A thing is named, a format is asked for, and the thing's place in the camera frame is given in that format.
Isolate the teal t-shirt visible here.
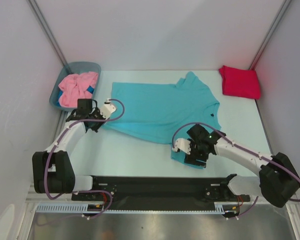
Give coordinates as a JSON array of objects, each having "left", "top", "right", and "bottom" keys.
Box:
[{"left": 99, "top": 71, "right": 224, "bottom": 171}]

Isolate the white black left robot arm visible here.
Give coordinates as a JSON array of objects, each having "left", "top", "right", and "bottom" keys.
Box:
[{"left": 32, "top": 99, "right": 116, "bottom": 200}]

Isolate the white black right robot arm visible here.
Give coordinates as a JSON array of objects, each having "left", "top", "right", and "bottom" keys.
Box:
[{"left": 174, "top": 124, "right": 300, "bottom": 208}]

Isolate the blue t-shirt in basket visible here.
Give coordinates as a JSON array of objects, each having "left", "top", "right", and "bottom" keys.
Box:
[{"left": 55, "top": 86, "right": 95, "bottom": 107}]

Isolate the pink t-shirt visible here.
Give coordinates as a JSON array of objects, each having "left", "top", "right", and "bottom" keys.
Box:
[{"left": 58, "top": 71, "right": 99, "bottom": 108}]

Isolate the grey-blue plastic basket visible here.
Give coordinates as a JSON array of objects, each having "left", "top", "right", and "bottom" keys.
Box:
[{"left": 48, "top": 61, "right": 102, "bottom": 114}]

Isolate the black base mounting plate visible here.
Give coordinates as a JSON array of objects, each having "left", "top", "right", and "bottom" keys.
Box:
[{"left": 71, "top": 174, "right": 258, "bottom": 203}]

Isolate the folded red t-shirt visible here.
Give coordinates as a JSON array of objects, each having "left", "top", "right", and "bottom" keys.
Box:
[{"left": 218, "top": 65, "right": 261, "bottom": 100}]

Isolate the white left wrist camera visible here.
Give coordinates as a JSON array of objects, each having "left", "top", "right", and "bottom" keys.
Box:
[{"left": 99, "top": 100, "right": 117, "bottom": 120}]

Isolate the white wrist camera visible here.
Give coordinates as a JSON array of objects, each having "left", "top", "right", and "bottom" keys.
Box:
[
  {"left": 99, "top": 100, "right": 117, "bottom": 120},
  {"left": 172, "top": 138, "right": 191, "bottom": 155}
]

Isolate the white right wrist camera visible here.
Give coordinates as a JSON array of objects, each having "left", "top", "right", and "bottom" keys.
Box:
[{"left": 172, "top": 138, "right": 191, "bottom": 155}]

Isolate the white slotted cable duct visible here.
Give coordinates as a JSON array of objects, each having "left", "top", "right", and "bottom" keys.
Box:
[{"left": 36, "top": 203, "right": 225, "bottom": 215}]

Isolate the aluminium front rail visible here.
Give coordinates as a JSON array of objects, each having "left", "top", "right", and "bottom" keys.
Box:
[{"left": 26, "top": 184, "right": 269, "bottom": 204}]

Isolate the left aluminium corner post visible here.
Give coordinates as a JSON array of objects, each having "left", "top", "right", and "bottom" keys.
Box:
[{"left": 26, "top": 0, "right": 68, "bottom": 66}]

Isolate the aluminium corner post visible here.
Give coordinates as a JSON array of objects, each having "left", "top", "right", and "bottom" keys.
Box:
[
  {"left": 248, "top": 0, "right": 294, "bottom": 70},
  {"left": 26, "top": 0, "right": 68, "bottom": 66}
]

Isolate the right aluminium corner post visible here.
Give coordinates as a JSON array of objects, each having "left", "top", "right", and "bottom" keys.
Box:
[{"left": 248, "top": 0, "right": 294, "bottom": 70}]

